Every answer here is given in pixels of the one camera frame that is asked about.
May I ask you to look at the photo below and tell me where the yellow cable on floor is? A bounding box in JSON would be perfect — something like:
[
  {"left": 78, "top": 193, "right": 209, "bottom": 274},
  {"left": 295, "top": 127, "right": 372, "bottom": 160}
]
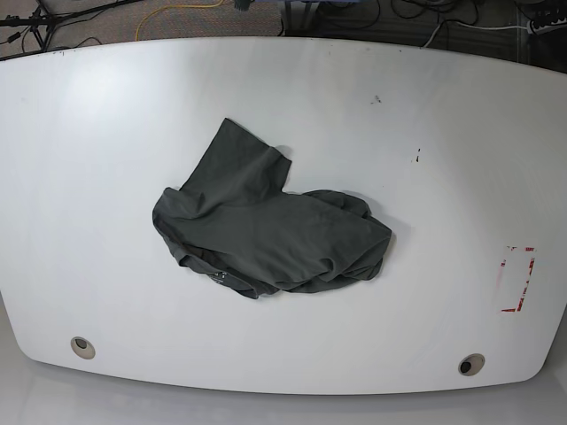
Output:
[{"left": 135, "top": 0, "right": 222, "bottom": 42}]

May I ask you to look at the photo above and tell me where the red tape rectangle marking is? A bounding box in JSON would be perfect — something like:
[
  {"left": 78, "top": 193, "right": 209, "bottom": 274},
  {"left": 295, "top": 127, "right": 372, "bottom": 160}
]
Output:
[{"left": 496, "top": 246, "right": 536, "bottom": 313}]

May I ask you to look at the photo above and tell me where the white power strip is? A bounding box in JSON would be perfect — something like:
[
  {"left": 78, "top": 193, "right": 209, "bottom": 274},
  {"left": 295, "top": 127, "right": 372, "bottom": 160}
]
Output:
[{"left": 527, "top": 14, "right": 566, "bottom": 35}]

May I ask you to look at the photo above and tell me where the white cable on floor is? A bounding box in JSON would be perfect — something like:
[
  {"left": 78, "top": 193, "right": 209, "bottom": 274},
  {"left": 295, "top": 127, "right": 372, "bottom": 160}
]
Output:
[{"left": 423, "top": 20, "right": 532, "bottom": 49}]

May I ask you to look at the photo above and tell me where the right table cable grommet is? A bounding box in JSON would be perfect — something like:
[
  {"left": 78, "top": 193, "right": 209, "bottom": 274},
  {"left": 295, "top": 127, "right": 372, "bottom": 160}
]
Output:
[{"left": 458, "top": 353, "right": 485, "bottom": 376}]

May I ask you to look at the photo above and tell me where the left table cable grommet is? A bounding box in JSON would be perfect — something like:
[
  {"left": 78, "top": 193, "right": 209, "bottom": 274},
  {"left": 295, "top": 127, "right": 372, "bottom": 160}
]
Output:
[{"left": 70, "top": 337, "right": 96, "bottom": 360}]

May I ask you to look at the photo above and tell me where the table cable grommet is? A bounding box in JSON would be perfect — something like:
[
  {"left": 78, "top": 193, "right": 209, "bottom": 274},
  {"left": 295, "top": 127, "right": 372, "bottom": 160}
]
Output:
[
  {"left": 458, "top": 353, "right": 485, "bottom": 376},
  {"left": 70, "top": 337, "right": 96, "bottom": 360}
]

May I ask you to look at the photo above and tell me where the dark grey T-shirt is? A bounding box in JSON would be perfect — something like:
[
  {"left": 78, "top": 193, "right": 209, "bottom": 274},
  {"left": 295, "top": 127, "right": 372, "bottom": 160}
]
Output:
[{"left": 152, "top": 120, "right": 392, "bottom": 299}]

